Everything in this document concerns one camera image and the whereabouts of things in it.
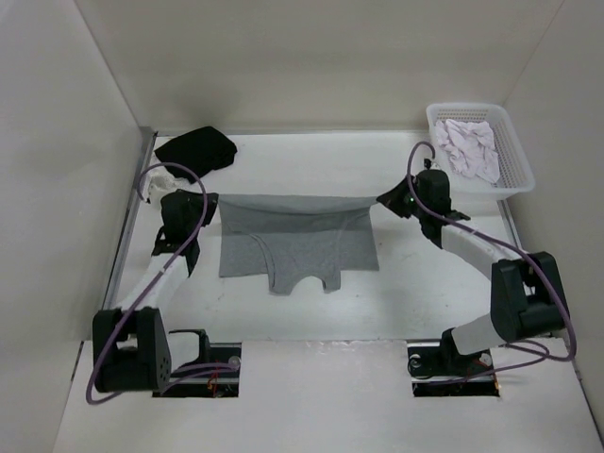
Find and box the folded white tank top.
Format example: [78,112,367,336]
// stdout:
[144,167,192,194]

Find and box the folded black tank top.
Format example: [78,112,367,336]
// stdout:
[155,126,238,178]

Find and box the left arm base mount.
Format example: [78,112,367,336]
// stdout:
[152,329,243,399]

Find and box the grey tank top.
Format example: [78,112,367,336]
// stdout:
[218,194,379,295]

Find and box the white plastic basket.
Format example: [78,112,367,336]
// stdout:
[426,103,535,201]

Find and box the left metal table rail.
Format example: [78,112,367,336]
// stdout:
[99,126,157,310]

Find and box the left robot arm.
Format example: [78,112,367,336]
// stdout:
[88,190,219,394]

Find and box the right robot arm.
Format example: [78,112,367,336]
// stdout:
[377,170,570,374]

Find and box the crumpled pink tank top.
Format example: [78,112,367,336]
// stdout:
[435,119,500,184]

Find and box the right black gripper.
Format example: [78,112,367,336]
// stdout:
[377,175,428,219]

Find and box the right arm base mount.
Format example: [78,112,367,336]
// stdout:
[407,330,499,397]

